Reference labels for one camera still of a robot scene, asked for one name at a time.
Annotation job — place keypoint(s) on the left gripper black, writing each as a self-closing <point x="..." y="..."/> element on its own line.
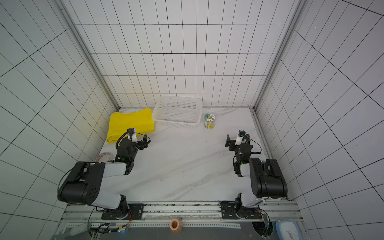
<point x="139" y="142"/>

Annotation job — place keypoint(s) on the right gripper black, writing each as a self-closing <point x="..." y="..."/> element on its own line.
<point x="233" y="142"/>

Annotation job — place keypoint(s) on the yellow trousers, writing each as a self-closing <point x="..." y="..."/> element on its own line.
<point x="121" y="122"/>

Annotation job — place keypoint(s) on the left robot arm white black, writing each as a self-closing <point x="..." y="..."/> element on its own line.
<point x="83" y="184"/>

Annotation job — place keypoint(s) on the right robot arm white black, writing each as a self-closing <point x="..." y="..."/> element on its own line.
<point x="266" y="178"/>

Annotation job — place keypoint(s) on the small jar yellow label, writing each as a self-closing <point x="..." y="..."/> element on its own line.
<point x="209" y="122"/>

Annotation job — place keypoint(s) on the clear tape roll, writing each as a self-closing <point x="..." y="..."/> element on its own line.
<point x="105" y="157"/>

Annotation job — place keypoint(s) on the white plastic basket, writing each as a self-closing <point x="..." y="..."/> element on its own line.
<point x="178" y="111"/>

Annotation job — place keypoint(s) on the brown tape roll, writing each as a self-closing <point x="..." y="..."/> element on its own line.
<point x="176" y="226"/>

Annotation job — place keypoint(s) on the white blue device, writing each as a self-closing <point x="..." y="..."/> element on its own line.
<point x="288" y="230"/>

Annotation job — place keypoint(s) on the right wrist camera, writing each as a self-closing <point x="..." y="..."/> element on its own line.
<point x="238" y="140"/>

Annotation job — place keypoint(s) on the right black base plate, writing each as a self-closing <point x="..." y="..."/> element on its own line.
<point x="233" y="211"/>

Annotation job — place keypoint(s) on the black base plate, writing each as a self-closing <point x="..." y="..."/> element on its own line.
<point x="233" y="211"/>
<point x="135" y="211"/>

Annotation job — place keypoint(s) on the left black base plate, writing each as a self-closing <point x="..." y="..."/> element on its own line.
<point x="135" y="211"/>

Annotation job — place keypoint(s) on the aluminium mounting rail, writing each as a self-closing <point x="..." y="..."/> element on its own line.
<point x="192" y="214"/>

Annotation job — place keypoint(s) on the small circuit board with cables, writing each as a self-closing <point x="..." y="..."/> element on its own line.
<point x="106" y="228"/>

